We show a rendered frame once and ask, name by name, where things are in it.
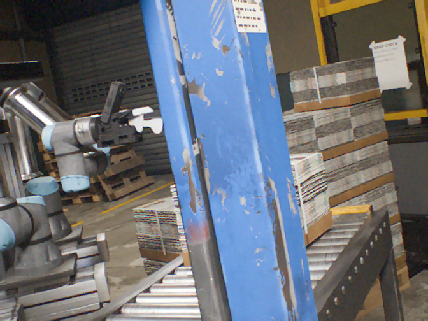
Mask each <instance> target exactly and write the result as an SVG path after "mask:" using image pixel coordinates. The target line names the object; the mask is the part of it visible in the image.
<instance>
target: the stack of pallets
mask: <svg viewBox="0 0 428 321"><path fill-rule="evenodd" d="M125 110H128V107H127V106H121V107H120V110H119V111H125ZM102 112H103V110H102V111H95V112H92V113H85V114H80V115H73V116H71V117H73V118H83V117H90V116H93V115H97V114H98V115H102ZM38 135H39V134H38V133H37V136H38ZM39 141H40V142H37V146H38V147H39V152H41V153H42V155H43V156H44V161H45V163H46V170H48V172H49V173H50V176H51V177H54V178H55V179H56V180H57V184H58V186H59V194H60V198H61V203H62V206H65V205H67V204H68V203H71V202H73V205H80V204H83V203H84V202H87V201H90V200H92V199H93V200H94V203H96V202H99V201H102V200H104V199H107V198H108V197H107V196H104V197H103V195H104V194H105V190H103V189H102V186H101V181H99V180H98V178H97V176H95V177H92V178H90V187H89V188H88V189H86V190H82V191H79V192H72V193H67V192H64V193H61V191H63V190H64V189H62V184H61V183H60V185H59V182H58V181H60V176H59V170H58V167H57V164H56V162H57V161H56V157H54V155H53V153H54V152H49V151H48V150H47V149H46V148H45V146H44V144H43V141H42V136H41V135H39ZM123 152H128V150H122V151H121V152H118V153H116V154H120V153H123ZM132 171H133V169H132V170H129V171H126V172H125V173H130V172H132ZM118 175H119V174H118ZM118 175H115V176H112V177H110V178H108V180H111V179H114V178H116V177H117V176H118ZM134 180H137V177H134V178H131V179H130V181H131V182H132V181H134ZM121 184H123V182H122V183H120V184H118V185H116V186H114V187H112V190H113V189H116V188H118V187H121ZM85 197H88V198H86V199H85ZM65 199H71V200H69V201H65Z"/></svg>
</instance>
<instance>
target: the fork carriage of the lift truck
mask: <svg viewBox="0 0 428 321"><path fill-rule="evenodd" d="M397 222H401V228H402V232H401V235H402V239H403V244H404V246H403V247H404V251H405V254H406V260H405V261H407V260H413V261H420V262H422V265H425V266H428V214H411V213H400V220H399V221H397Z"/></svg>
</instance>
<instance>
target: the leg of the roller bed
mask: <svg viewBox="0 0 428 321"><path fill-rule="evenodd" d="M378 277H379V281H380V289H381V294H382V301H383V310H384V314H385V321H404V314H403V306H402V301H401V293H400V289H399V280H398V276H397V268H396V260H395V255H394V249H392V251H391V252H390V254H389V255H388V257H387V259H386V261H385V263H384V264H383V267H382V269H381V271H380V273H379V275H378Z"/></svg>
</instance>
